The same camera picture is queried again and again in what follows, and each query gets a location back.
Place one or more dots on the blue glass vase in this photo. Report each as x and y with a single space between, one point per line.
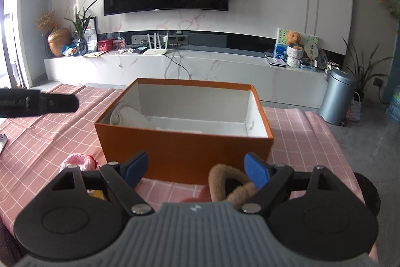
80 46

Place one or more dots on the yellow cloth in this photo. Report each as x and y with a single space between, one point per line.
96 195

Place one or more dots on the pink checked tablecloth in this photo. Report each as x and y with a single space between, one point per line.
47 142

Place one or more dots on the silver laptop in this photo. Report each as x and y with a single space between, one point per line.
276 62

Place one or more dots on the flat blue box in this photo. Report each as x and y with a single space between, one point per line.
307 66

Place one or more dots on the brown towel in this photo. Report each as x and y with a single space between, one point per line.
218 181

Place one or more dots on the white marble television console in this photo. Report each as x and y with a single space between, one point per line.
218 73

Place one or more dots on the black set-top box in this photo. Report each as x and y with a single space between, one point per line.
139 50

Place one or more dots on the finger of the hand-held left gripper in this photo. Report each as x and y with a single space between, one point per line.
61 102

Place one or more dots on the silver trash can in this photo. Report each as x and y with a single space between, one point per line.
336 98

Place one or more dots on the woven plant basket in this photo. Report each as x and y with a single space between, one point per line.
354 107

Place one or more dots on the orange cardboard box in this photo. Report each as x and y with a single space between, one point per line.
187 157

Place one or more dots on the brown teddy bear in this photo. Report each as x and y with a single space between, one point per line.
293 38

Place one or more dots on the decorative plate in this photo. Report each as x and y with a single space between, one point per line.
322 60

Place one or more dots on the colourful snack bag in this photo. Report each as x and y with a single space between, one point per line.
69 50

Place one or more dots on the pink patterned box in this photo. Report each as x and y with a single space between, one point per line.
119 43

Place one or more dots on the cream cloth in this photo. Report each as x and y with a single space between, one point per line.
128 117

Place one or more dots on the pink red crochet toy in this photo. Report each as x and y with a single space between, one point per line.
78 160

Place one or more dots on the yellow envelope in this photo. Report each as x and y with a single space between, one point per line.
93 54

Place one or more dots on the red gift box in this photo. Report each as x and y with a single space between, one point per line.
104 45

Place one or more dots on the white flat object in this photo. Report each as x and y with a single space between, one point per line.
2 145

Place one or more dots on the round paper fan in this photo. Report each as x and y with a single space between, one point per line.
312 50

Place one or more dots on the tall potted plant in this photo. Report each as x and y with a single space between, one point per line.
365 70

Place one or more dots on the blue water jug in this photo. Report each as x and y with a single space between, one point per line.
394 106

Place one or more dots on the green leafy plant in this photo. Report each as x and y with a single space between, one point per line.
82 20

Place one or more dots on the landscape painting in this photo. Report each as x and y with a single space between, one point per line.
281 45

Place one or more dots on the dried flower bunch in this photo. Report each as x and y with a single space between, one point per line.
46 21

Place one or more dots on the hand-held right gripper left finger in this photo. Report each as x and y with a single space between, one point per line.
137 167

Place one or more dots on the white router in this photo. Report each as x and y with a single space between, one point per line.
155 51

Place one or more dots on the gold vase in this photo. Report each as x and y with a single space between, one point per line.
58 41

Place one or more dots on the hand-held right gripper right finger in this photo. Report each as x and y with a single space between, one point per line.
257 171

